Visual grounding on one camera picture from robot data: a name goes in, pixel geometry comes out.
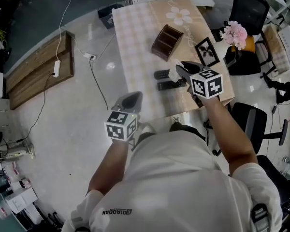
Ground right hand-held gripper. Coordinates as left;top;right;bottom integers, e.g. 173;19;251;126
175;61;223;108

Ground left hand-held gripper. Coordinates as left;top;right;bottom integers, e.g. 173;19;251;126
104;91;144;142

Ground white remote control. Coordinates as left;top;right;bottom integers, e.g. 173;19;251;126
168;68;182;82

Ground black remote control red button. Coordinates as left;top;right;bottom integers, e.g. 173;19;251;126
154;69;172;80

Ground brown wooden organizer box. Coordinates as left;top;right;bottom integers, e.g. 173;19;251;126
151;24;184;62

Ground person's left forearm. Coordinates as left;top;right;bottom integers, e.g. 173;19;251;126
87;140;131;195

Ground person's right forearm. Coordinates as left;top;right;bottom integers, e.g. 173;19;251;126
199;96;258;177

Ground white flat box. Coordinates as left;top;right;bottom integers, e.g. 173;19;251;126
4;187;38;214

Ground person's white left shoe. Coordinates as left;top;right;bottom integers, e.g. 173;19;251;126
141;123;157;135

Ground beige checked flower tablecloth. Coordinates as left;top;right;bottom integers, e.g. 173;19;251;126
112;0;235;119

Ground person's black trousers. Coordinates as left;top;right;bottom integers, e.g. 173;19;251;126
169;124;206;142

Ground pink flower bouquet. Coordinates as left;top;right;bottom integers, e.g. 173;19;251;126
219;20;248;50

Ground orange cushion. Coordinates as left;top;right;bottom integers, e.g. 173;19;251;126
232;35;256;53

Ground white power strip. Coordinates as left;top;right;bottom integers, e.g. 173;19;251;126
52;59;61;78

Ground black office chair with armrests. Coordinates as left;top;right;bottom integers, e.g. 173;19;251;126
229;102;290;154

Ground black mesh office chair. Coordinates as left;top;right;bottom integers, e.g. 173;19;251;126
217;0;278;76

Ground dark waste bin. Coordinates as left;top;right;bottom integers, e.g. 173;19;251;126
98;3;124;29

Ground person's white shirt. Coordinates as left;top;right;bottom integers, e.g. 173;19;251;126
67;130;283;232

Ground brown wooden pallet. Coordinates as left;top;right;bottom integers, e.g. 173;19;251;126
4;30;75;110

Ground black padded chair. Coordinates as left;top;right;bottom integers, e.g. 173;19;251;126
256;155;290;206

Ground black picture frame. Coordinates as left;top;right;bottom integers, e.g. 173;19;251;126
195;37;220;67

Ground black power cable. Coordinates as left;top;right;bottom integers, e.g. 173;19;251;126
88;60;111;111
14;75;55;144

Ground white power cable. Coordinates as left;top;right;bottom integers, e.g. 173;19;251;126
55;0;78;62

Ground black grey shoulder strap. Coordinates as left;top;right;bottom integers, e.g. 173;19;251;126
250;203;269;232

